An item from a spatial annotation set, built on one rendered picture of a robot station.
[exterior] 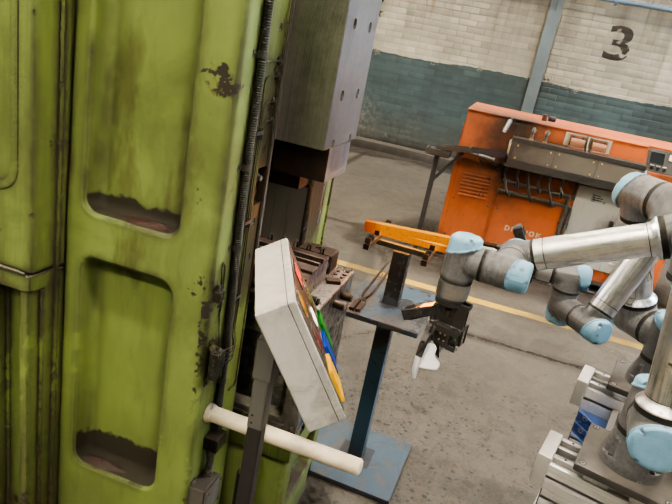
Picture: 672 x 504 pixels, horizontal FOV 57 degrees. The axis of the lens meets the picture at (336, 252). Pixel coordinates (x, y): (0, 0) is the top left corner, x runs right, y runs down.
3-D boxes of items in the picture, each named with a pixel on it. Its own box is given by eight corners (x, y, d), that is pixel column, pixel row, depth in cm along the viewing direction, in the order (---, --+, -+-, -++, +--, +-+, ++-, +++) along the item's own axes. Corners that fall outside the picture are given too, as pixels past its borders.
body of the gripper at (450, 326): (452, 356, 142) (465, 309, 138) (419, 341, 146) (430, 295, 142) (463, 345, 149) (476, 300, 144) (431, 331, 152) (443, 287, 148)
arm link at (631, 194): (636, 351, 192) (646, 188, 168) (603, 327, 205) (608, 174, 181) (668, 339, 194) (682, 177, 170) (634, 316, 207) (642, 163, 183)
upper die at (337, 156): (345, 171, 186) (351, 140, 183) (323, 183, 168) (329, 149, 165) (221, 140, 196) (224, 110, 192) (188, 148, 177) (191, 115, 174)
